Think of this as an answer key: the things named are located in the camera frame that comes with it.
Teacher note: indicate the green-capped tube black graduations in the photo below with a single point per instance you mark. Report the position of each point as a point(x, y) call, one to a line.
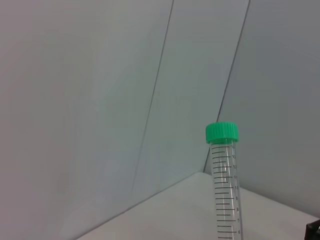
point(222, 132)

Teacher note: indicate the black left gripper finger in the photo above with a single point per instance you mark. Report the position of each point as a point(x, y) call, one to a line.
point(313, 231)

